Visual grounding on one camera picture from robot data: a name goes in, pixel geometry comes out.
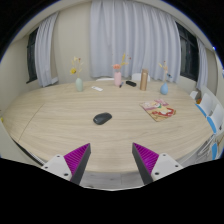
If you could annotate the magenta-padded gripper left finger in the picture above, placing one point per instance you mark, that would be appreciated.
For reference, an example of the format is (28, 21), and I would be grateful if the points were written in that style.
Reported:
(60, 165)

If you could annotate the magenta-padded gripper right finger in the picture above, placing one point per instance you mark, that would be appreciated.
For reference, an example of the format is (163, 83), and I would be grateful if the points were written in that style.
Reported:
(165, 165)

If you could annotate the black computer mouse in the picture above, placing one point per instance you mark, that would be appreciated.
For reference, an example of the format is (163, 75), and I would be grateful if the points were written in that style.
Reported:
(102, 118)

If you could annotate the printed pink red mouse pad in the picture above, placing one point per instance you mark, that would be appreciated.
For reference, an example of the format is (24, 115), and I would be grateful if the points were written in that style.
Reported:
(158, 110)

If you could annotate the white and blue chairs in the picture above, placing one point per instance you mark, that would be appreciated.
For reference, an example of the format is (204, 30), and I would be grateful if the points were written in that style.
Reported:
(208, 105)

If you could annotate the blue vase with dried flowers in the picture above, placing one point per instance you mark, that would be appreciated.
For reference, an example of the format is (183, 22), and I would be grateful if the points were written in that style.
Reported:
(164, 89)

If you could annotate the green vase with dried flowers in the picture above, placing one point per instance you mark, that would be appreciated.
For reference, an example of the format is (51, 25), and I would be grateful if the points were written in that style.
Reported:
(79, 85)

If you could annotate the white remote control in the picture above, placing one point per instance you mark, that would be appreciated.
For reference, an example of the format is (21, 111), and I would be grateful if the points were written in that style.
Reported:
(97, 88)

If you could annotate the brown thermos bottle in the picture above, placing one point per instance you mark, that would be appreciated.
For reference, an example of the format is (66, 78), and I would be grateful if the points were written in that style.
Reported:
(144, 80)

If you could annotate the black rectangular case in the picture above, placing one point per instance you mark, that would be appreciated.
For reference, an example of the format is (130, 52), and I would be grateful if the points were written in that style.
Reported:
(131, 83)

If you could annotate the dark marker pen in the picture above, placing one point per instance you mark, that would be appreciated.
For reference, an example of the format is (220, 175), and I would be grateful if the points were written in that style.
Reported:
(121, 84)

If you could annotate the pink vase with dried flowers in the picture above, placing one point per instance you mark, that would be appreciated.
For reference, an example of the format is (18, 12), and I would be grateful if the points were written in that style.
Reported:
(117, 79)

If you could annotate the narrow white curtain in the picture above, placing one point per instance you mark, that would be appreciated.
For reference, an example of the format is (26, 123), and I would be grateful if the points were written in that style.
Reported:
(45, 53)
(202, 66)

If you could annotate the dark framed window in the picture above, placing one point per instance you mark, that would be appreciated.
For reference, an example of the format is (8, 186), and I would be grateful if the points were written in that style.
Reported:
(188, 53)
(31, 56)

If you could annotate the wide white curtain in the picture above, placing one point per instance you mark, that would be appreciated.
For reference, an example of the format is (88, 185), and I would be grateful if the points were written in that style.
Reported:
(133, 36)

